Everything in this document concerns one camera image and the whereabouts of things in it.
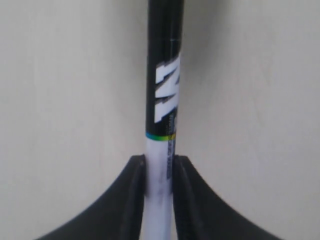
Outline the black and white marker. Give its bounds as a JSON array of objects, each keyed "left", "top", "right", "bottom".
[{"left": 143, "top": 0, "right": 185, "bottom": 240}]

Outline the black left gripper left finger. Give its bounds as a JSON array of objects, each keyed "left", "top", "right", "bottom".
[{"left": 40, "top": 155, "right": 146, "bottom": 240}]

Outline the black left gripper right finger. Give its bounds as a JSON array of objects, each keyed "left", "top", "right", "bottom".
[{"left": 172, "top": 155, "right": 278, "bottom": 240}]

